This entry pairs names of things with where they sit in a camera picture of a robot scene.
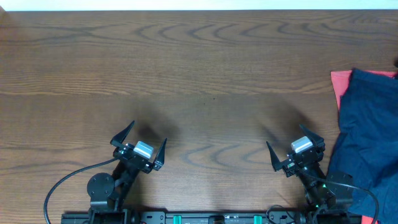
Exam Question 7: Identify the black mounting rail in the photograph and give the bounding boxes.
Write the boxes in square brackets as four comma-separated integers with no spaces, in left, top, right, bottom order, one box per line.
[61,210,362,224]

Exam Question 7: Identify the red cloth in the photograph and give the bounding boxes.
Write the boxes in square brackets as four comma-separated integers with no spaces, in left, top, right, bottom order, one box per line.
[330,70,397,110]

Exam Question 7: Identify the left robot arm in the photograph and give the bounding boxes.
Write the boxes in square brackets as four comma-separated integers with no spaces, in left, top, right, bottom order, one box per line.
[87,122,167,223]

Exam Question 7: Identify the navy blue shorts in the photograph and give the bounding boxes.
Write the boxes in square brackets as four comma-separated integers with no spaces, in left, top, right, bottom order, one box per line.
[328,69,397,223]

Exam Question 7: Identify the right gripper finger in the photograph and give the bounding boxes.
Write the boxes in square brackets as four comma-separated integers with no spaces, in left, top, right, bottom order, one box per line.
[266,141,282,172]
[299,124,325,146]

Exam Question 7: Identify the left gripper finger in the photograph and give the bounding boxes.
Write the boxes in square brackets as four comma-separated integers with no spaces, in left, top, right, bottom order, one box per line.
[110,121,135,147]
[153,138,167,170]

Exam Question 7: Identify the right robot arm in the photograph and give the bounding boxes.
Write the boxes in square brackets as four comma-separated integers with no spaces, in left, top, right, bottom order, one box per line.
[265,125,361,223]

